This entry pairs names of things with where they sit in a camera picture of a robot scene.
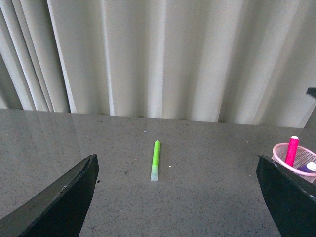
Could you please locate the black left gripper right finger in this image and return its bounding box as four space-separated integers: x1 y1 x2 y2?
256 155 316 237

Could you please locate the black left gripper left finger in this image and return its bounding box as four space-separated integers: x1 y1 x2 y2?
0 154 99 237

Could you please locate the purple highlighter pen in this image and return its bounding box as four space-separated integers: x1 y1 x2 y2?
298 162 316 173

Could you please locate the pink highlighter pen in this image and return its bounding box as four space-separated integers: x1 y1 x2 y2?
285 136 299 167

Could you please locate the pink mesh cup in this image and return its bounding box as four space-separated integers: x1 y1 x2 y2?
272 143 316 183

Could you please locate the green highlighter pen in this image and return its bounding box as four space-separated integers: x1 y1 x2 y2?
150 140 161 182

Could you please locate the dark object at right edge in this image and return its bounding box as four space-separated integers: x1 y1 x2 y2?
306 87 316 99

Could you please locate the white pleated curtain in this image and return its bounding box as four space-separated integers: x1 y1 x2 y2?
0 0 316 128

